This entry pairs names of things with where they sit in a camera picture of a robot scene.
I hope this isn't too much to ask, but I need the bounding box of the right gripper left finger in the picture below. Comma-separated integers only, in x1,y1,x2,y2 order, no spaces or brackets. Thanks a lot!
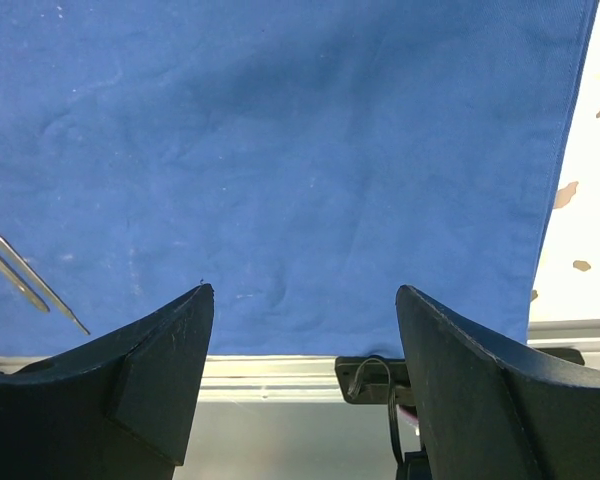
0,284,214,480

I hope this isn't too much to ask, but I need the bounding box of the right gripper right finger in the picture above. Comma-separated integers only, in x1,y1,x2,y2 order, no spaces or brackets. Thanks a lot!
396,286,600,479

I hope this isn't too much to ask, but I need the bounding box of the blue surgical cloth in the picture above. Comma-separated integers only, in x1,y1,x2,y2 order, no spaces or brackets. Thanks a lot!
0,1,597,357

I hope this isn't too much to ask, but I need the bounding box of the black base wire loop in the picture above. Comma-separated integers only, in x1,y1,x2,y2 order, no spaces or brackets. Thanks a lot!
346,355,416,469

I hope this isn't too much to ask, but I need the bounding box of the aluminium mounting rail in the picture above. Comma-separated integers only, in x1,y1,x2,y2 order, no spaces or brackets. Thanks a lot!
0,319,600,406

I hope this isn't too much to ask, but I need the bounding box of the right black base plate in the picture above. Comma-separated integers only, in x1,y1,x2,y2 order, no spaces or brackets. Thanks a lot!
335,357,415,407

